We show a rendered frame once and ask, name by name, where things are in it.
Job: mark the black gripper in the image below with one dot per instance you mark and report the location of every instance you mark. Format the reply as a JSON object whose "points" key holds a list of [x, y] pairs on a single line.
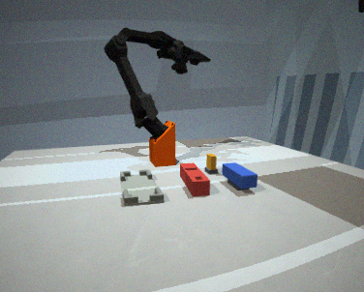
{"points": [[185, 53]]}

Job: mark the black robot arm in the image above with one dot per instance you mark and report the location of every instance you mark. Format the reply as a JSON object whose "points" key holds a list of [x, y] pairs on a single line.
{"points": [[142, 104]]}

